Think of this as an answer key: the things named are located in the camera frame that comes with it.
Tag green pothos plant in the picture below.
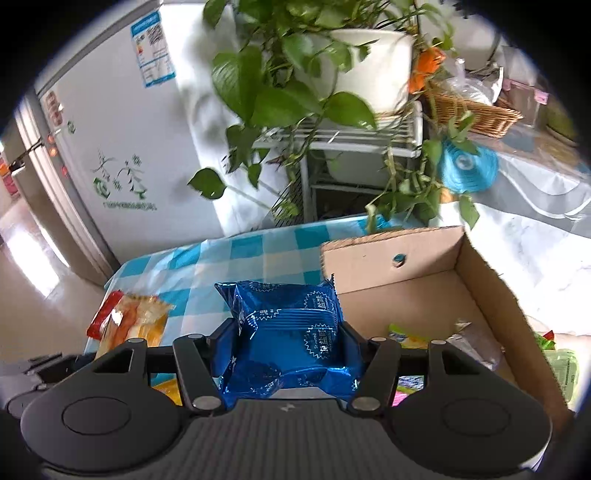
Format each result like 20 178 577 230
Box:
187 0 484 232

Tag brown cardboard box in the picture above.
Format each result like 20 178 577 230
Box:
320 225 574 416

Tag wicker basket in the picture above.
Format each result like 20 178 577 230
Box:
425 88 525 138

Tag clear container with pink lid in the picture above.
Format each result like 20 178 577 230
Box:
503 78 551 128

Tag white metal rack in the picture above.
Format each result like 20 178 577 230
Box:
252 99 426 223

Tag blue snack packet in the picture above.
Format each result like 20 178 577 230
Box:
213 279 366 402

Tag grey white printed table cover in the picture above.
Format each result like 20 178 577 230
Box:
438 134 591 334

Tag green bowl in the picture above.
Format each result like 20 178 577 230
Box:
545 104 581 145

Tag clear plastic bags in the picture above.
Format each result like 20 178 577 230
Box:
445 60 505 108

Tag clear snack packet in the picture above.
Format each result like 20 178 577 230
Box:
445 320 505 371

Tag white plant pot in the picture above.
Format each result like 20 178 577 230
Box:
318 28 416 117

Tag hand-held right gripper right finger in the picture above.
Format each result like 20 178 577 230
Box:
339 323 482 414

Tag orange yellow snack packet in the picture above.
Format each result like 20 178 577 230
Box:
87 290 177 357

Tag blue checkered tablecloth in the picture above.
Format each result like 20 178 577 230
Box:
104 215 408 408

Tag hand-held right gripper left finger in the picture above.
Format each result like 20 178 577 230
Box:
91 318 241 412

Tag white refrigerator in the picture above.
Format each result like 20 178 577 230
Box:
14 0 242 288

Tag yellow green snack packet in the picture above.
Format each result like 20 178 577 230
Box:
388 323 433 350

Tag multicolour snack packet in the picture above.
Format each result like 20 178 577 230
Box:
394 375 426 408

